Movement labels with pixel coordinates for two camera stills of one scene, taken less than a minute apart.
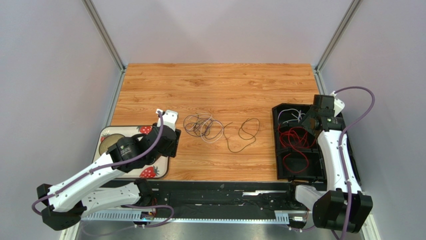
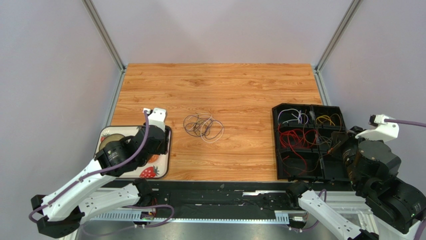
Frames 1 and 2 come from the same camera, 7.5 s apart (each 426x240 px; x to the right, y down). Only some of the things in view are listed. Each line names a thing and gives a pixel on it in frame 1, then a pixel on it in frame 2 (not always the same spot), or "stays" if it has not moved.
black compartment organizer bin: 297,153 stays
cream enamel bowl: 108,141 stays
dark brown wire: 243,122 -> 305,134
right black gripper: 307,121 -> 341,145
